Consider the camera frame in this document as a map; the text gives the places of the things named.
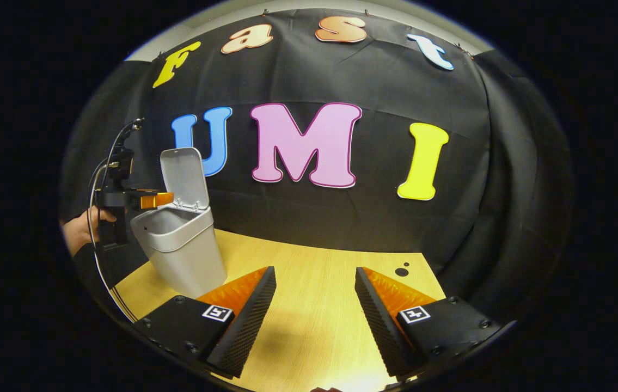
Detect white desktop garbage bin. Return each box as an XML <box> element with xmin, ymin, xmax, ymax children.
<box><xmin>130</xmin><ymin>147</ymin><xmax>228</xmax><ymax>299</ymax></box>

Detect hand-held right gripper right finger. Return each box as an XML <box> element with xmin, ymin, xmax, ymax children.
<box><xmin>354</xmin><ymin>266</ymin><xmax>503</xmax><ymax>380</ymax></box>

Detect wooden desktop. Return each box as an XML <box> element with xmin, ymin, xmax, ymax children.
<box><xmin>109</xmin><ymin>228</ymin><xmax>447</xmax><ymax>392</ymax></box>

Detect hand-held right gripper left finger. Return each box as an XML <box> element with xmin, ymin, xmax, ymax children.
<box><xmin>132</xmin><ymin>266</ymin><xmax>277</xmax><ymax>379</ymax></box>

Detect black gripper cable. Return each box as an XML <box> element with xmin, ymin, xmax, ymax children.
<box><xmin>86</xmin><ymin>118</ymin><xmax>145</xmax><ymax>323</ymax></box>

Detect black backdrop cloth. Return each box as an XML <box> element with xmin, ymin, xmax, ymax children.
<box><xmin>60</xmin><ymin>8</ymin><xmax>576</xmax><ymax>327</ymax></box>

